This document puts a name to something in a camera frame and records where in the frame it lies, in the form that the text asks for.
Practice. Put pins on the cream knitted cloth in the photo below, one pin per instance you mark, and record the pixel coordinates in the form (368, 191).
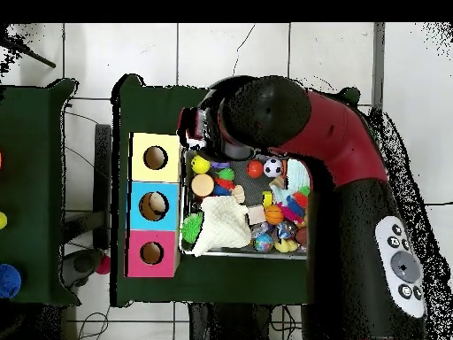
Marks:
(223, 226)

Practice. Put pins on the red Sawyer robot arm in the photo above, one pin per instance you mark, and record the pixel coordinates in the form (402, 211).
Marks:
(336, 141)

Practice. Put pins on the clear mesh bin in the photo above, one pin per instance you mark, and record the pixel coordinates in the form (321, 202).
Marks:
(254, 187)

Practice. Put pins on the wooden box with three holes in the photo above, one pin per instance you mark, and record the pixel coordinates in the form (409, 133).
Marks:
(155, 216)

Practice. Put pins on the yellow smiley ball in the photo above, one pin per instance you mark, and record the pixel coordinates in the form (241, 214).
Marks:
(200, 165)

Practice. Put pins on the toy burger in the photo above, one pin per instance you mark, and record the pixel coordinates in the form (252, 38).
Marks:
(202, 185)

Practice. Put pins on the green-headed spiky caterpillar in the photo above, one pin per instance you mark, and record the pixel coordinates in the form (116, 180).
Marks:
(224, 182)

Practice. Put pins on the plain orange ball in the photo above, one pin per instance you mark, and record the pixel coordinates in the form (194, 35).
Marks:
(254, 169)

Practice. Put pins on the small soccer ball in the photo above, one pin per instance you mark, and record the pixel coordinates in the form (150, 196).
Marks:
(273, 168)

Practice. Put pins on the green spiky ball toy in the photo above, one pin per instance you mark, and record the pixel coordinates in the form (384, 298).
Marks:
(191, 228)

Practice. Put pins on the mint green knitted cloth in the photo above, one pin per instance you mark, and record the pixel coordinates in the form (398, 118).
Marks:
(295, 177)

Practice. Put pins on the small orange basketball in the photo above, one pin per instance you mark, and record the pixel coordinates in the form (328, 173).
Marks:
(274, 214)

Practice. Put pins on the long multicoloured spiky caterpillar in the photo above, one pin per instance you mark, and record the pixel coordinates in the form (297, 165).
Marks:
(295, 207)

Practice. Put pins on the black rod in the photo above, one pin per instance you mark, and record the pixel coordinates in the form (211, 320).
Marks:
(35, 58)

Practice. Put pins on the small yellow-green ball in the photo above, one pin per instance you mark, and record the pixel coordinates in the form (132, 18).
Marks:
(2, 220)

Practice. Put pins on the black metal frame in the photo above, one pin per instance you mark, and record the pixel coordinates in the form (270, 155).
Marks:
(102, 159)

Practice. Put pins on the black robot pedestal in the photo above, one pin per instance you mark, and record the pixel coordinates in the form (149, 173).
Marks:
(212, 326)

